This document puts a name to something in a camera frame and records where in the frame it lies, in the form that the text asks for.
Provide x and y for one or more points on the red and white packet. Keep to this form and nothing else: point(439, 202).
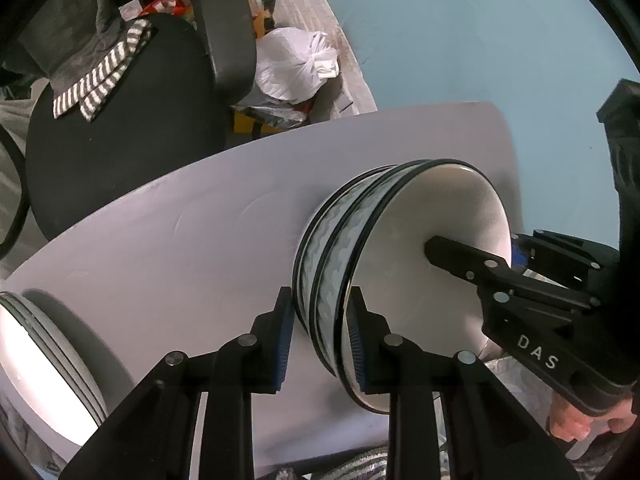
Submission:
point(167, 2)

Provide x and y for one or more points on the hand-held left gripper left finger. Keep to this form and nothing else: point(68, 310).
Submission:
point(286, 335)

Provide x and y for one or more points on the person's right hand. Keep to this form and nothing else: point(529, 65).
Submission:
point(570, 422)

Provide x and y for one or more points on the white plastic bag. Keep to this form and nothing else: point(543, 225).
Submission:
point(290, 65)

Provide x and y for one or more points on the beige woven rug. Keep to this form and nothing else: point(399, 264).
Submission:
point(320, 0)

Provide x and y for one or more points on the grey cloth with striped hem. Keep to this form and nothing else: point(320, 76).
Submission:
point(95, 80)

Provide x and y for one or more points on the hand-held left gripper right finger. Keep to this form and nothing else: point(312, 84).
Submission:
point(356, 340)

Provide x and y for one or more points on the black office chair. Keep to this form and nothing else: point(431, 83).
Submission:
point(125, 135)

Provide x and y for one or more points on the grey patterned cloth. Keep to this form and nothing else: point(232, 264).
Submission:
point(340, 467)

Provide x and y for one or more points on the yellow and black package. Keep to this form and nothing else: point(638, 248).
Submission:
point(270, 117)

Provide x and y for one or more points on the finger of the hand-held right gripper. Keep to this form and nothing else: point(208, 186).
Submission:
point(465, 260)
point(555, 255)

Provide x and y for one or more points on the white bowl with wave pattern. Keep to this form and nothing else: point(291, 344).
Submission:
point(440, 200)
point(320, 240)

